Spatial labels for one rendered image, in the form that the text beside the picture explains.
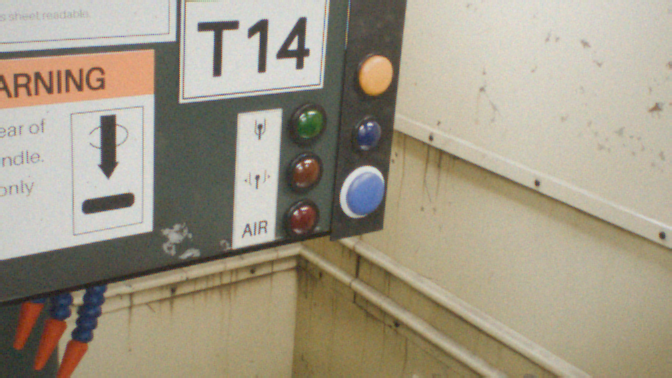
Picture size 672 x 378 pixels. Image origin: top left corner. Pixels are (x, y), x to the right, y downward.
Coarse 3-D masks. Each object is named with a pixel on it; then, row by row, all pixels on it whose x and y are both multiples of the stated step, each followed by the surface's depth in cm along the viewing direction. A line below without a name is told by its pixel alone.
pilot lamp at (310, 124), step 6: (306, 114) 58; (312, 114) 58; (318, 114) 58; (300, 120) 58; (306, 120) 58; (312, 120) 58; (318, 120) 58; (300, 126) 58; (306, 126) 58; (312, 126) 58; (318, 126) 59; (300, 132) 58; (306, 132) 58; (312, 132) 59; (318, 132) 59; (306, 138) 59; (312, 138) 59
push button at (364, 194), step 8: (360, 176) 62; (368, 176) 62; (376, 176) 63; (352, 184) 62; (360, 184) 62; (368, 184) 62; (376, 184) 63; (352, 192) 62; (360, 192) 62; (368, 192) 63; (376, 192) 63; (352, 200) 62; (360, 200) 63; (368, 200) 63; (376, 200) 63; (352, 208) 63; (360, 208) 63; (368, 208) 63
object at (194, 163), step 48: (336, 0) 57; (96, 48) 49; (144, 48) 51; (336, 48) 58; (288, 96) 57; (336, 96) 60; (192, 144) 54; (288, 144) 59; (336, 144) 61; (192, 192) 56; (288, 192) 60; (144, 240) 55; (192, 240) 57; (288, 240) 62; (0, 288) 50; (48, 288) 52
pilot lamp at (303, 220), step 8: (304, 208) 60; (312, 208) 61; (296, 216) 60; (304, 216) 60; (312, 216) 61; (296, 224) 60; (304, 224) 61; (312, 224) 61; (296, 232) 61; (304, 232) 61
